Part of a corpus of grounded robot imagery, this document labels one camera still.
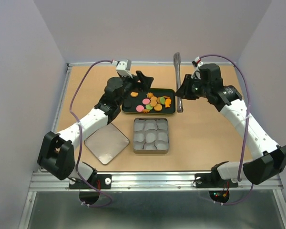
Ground green round cookie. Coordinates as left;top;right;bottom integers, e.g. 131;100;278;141
158;96;166;104

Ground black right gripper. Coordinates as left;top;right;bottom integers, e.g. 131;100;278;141
174;74;210;100

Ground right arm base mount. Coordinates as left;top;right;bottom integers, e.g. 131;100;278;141
193;173;238;188

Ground orange dotted cookie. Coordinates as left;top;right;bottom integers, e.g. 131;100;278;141
153;104;163;112

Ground square cookie tin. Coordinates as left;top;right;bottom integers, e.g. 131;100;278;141
133;117;169;155

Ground metal tongs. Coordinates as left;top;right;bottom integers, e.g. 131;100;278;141
173;52;184;113

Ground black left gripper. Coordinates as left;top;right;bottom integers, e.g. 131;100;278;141
117;71;153;106

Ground black round cookie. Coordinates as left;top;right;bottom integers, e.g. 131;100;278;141
123;103;132;109

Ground pink round cookie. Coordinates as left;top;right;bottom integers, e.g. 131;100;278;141
142;98;150;105
136;105;144;112

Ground aluminium front rail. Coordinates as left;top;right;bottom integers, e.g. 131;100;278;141
28;169;284;192

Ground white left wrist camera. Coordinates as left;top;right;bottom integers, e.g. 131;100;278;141
116;60;133;78

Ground tin lid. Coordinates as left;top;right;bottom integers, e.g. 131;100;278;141
84;124;130;165

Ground black cookie tray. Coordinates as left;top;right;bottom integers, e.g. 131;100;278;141
122;88;176;115

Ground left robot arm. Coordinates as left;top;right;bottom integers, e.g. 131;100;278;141
37;71;154;188

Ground round orange cookie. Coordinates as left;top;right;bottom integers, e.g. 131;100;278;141
130;92;139;98

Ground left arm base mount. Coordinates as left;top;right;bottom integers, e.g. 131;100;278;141
69;173;112;190

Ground pink round cookie upper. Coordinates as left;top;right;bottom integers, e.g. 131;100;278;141
142;98;150;105

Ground orange swirl cookie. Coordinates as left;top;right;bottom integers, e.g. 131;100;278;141
146;93;153;99

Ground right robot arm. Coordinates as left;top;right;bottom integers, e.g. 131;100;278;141
175;63;286;186

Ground pink round cookie lower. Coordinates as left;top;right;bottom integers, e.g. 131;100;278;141
136;105;144;112

